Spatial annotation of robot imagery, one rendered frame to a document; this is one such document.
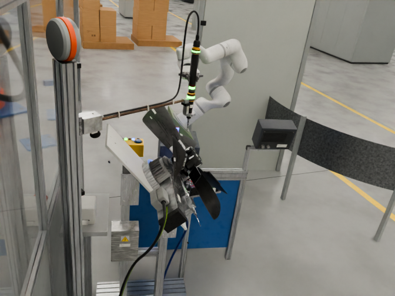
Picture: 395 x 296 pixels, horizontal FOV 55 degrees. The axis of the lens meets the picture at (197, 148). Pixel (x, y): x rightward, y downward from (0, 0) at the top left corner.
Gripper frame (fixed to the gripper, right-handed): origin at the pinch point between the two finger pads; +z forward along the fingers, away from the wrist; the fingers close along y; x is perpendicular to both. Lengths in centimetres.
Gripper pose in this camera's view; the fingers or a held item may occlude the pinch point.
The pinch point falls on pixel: (192, 77)
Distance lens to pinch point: 203.9
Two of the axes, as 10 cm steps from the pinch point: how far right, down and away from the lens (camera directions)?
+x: 1.1, -8.9, -4.5
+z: 1.8, 4.6, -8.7
